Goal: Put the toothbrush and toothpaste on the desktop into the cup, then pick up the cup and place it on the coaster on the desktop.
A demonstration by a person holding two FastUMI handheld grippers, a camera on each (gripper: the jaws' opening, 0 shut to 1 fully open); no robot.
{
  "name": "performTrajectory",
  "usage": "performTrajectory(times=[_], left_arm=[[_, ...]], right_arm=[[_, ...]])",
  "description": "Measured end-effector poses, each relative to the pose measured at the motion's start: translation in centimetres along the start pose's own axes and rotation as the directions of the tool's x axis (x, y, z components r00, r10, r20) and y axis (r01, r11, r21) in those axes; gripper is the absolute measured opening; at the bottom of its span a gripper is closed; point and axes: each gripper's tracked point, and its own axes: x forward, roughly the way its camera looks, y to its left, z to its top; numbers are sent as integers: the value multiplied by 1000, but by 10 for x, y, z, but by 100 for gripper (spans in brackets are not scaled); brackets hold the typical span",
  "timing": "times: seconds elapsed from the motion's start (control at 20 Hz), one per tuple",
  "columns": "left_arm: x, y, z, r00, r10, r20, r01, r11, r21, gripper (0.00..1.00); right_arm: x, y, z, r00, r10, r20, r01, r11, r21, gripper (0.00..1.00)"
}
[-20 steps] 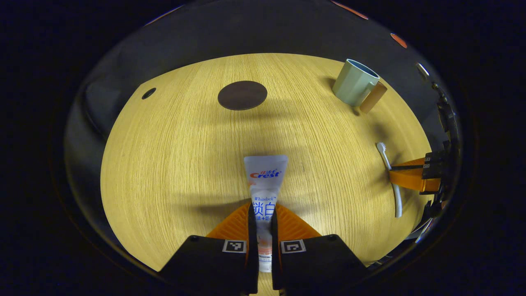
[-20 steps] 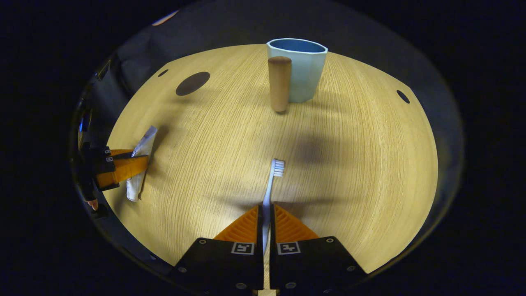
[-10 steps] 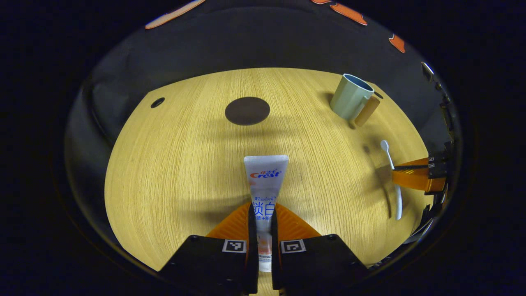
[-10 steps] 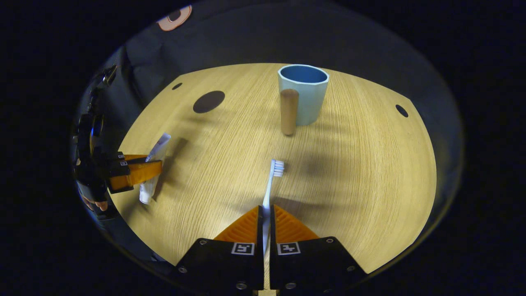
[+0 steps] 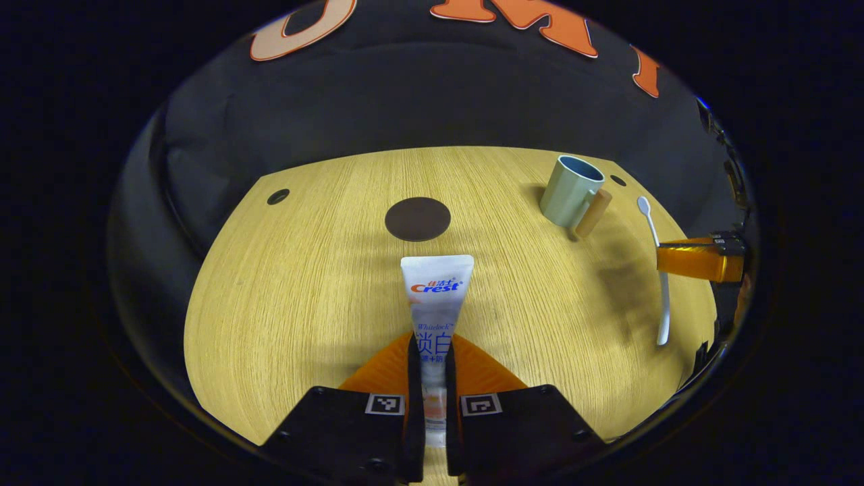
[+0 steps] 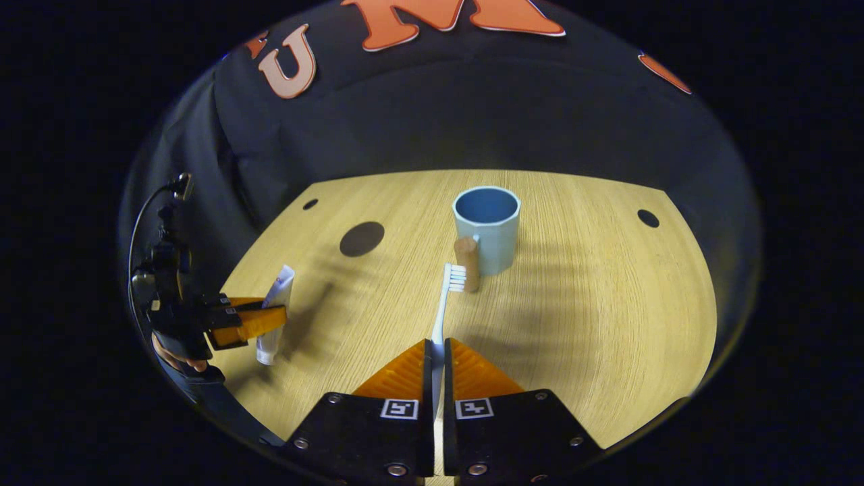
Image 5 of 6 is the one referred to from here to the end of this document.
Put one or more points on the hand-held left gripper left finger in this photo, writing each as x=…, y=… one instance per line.
x=415, y=391

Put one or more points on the black backdrop cloth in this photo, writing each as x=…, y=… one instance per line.
x=405, y=101

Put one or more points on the pale green cup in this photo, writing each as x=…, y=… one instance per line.
x=567, y=199

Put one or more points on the dark brown round coaster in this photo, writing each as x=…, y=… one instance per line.
x=418, y=219

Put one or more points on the white toothpaste tube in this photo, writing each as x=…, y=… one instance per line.
x=437, y=297

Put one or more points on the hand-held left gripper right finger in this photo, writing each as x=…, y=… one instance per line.
x=451, y=391

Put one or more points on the white toothbrush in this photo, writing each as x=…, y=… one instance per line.
x=663, y=290

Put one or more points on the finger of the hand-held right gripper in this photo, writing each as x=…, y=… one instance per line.
x=695, y=260

